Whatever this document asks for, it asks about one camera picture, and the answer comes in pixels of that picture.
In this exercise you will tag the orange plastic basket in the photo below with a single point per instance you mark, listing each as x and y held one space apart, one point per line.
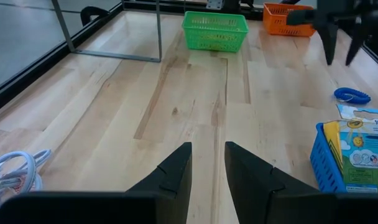
288 28

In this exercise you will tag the black aluminium table frame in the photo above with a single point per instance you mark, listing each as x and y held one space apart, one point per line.
36 70

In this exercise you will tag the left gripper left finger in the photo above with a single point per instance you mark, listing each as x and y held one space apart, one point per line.
114 208

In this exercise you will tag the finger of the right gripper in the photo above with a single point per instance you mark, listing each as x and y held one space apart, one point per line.
329 40
356 40

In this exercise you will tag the green plastic basket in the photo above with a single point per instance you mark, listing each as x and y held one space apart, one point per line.
215 31

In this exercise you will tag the green crayon box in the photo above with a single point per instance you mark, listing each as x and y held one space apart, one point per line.
363 149

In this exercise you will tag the black curved object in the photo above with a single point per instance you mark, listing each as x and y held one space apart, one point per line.
94 10

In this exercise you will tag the blue plastic basket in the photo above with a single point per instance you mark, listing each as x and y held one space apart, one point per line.
324 165

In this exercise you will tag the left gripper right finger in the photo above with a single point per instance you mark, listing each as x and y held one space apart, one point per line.
285 205

